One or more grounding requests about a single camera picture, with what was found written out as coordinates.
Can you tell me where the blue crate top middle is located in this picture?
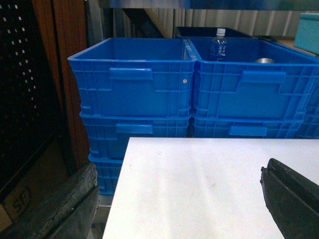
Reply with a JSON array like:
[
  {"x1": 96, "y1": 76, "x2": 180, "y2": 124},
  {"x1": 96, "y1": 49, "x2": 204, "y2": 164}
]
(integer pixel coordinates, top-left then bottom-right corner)
[{"x1": 188, "y1": 38, "x2": 319, "y2": 121}]

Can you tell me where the blue crate lower left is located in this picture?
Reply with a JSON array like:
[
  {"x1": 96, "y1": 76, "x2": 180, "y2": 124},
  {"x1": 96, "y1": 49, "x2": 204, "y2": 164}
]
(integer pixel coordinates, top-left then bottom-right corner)
[{"x1": 80, "y1": 113, "x2": 190, "y2": 159}]

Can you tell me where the silver metal can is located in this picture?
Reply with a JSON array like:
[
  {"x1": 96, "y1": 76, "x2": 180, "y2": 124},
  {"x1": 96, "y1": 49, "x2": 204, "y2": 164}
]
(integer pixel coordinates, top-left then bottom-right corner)
[{"x1": 254, "y1": 58, "x2": 275, "y2": 64}]

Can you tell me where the blue crate top right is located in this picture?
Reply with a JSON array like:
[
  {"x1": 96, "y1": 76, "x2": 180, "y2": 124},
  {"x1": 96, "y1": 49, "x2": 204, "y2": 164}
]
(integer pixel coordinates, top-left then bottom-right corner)
[{"x1": 271, "y1": 37, "x2": 319, "y2": 117}]

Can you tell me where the black perforated panel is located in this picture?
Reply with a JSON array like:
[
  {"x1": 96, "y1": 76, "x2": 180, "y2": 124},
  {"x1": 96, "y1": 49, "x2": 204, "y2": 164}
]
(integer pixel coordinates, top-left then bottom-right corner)
[{"x1": 0, "y1": 0, "x2": 76, "y2": 199}]

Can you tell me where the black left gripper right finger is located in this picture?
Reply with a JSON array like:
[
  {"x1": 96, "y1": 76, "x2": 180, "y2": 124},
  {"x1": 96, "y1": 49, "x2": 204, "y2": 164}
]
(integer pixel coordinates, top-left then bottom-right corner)
[{"x1": 260, "y1": 158, "x2": 319, "y2": 239}]

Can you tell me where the blue crate lower right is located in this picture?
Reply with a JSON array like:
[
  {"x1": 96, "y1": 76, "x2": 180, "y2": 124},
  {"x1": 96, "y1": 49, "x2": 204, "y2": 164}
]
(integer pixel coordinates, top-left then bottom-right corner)
[{"x1": 295, "y1": 114, "x2": 319, "y2": 139}]

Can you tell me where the brown wooden cabinet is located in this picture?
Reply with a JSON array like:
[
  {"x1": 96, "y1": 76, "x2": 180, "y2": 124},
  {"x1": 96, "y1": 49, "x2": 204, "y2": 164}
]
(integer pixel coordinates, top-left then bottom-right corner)
[{"x1": 32, "y1": 0, "x2": 89, "y2": 162}]

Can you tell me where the blue crate lower middle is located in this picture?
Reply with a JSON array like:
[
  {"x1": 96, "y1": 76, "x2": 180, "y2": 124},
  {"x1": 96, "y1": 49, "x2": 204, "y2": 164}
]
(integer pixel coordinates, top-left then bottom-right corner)
[{"x1": 190, "y1": 117, "x2": 303, "y2": 139}]

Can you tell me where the blue crate bottom left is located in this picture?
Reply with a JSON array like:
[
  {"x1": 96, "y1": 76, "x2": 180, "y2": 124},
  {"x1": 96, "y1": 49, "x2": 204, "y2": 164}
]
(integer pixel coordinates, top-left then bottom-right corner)
[{"x1": 88, "y1": 154, "x2": 123, "y2": 195}]

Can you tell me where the teal box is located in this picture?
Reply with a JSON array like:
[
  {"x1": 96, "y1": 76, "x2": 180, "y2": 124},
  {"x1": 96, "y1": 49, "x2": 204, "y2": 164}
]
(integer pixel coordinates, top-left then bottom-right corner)
[{"x1": 294, "y1": 13, "x2": 319, "y2": 55}]

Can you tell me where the blue crate top left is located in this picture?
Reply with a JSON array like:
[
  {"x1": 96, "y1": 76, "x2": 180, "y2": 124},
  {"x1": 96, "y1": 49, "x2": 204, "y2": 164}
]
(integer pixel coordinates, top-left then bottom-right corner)
[{"x1": 68, "y1": 38, "x2": 196, "y2": 118}]

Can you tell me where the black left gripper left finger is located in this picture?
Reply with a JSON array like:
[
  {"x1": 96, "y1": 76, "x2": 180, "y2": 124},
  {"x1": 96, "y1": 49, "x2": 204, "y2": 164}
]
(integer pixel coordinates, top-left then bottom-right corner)
[{"x1": 0, "y1": 163, "x2": 99, "y2": 239}]

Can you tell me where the clear water bottle white cap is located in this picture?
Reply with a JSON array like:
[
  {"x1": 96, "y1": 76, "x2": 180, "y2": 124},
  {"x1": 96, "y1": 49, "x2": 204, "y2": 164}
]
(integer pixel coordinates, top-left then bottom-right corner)
[{"x1": 209, "y1": 28, "x2": 227, "y2": 62}]

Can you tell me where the blue crate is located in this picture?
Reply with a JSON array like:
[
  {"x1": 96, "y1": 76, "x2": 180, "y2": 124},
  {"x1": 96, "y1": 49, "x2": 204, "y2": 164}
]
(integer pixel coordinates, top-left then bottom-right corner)
[
  {"x1": 88, "y1": 154, "x2": 123, "y2": 195},
  {"x1": 271, "y1": 37, "x2": 319, "y2": 117},
  {"x1": 68, "y1": 38, "x2": 196, "y2": 118},
  {"x1": 80, "y1": 113, "x2": 190, "y2": 159},
  {"x1": 190, "y1": 117, "x2": 303, "y2": 139},
  {"x1": 188, "y1": 38, "x2": 319, "y2": 121},
  {"x1": 295, "y1": 114, "x2": 319, "y2": 139}
]

